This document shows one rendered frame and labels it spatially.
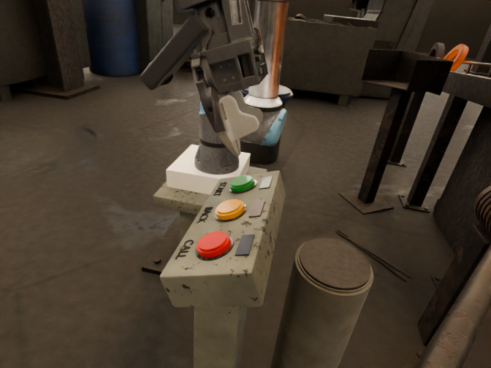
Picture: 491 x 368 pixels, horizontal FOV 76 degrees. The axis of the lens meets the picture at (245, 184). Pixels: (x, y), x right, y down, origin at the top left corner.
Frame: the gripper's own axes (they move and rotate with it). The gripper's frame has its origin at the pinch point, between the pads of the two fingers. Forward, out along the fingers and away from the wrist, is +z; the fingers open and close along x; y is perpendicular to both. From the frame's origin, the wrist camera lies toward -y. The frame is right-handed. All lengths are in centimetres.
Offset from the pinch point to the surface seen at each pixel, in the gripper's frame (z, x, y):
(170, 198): 25, 35, -37
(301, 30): -3, 293, -7
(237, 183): 5.5, -0.9, -0.3
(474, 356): 5.2, -28.6, 21.3
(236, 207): 5.5, -8.2, 1.3
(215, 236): 5.5, -14.3, 0.2
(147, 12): -60, 318, -165
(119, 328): 52, 9, -52
